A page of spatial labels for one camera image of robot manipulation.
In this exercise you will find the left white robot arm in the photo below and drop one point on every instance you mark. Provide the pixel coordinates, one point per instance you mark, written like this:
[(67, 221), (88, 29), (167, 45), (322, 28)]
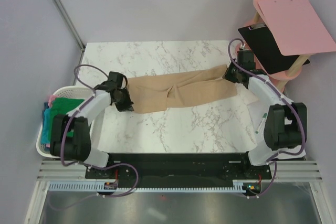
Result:
[(83, 151)]

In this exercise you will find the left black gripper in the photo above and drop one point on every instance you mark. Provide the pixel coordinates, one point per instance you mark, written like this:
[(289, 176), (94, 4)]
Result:
[(127, 105)]

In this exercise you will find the white slotted cable duct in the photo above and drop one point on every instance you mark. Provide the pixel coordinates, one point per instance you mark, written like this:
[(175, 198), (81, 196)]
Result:
[(111, 187)]

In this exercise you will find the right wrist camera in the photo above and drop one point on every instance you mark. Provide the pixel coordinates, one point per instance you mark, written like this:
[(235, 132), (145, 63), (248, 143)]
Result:
[(241, 47)]

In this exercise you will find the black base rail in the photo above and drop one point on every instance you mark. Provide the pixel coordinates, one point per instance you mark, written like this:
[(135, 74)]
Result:
[(203, 169)]

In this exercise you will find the beige t shirt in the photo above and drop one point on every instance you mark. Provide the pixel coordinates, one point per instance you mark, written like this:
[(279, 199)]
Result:
[(180, 90)]

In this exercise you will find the black clipboard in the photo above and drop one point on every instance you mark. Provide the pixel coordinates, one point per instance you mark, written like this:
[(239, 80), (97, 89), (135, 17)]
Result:
[(261, 41)]

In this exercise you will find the blue t shirt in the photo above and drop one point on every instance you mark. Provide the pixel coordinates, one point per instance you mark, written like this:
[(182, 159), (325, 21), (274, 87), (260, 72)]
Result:
[(45, 139)]

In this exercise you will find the pink two-tier side table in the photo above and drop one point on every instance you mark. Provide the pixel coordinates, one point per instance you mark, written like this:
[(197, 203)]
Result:
[(279, 79)]

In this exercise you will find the pink paper sheet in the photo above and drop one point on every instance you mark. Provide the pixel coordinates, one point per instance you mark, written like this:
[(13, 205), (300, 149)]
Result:
[(296, 27)]

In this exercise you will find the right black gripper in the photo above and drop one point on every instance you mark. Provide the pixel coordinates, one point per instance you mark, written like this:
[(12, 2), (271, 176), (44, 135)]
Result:
[(228, 75)]

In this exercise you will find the white paper sheet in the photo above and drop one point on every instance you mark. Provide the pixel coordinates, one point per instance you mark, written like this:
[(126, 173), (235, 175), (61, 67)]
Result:
[(257, 119)]

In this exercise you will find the green t shirt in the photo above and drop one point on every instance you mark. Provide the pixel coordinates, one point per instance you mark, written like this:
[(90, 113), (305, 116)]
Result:
[(62, 106)]

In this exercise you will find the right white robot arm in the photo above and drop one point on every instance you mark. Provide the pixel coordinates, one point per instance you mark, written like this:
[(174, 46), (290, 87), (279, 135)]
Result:
[(282, 135)]

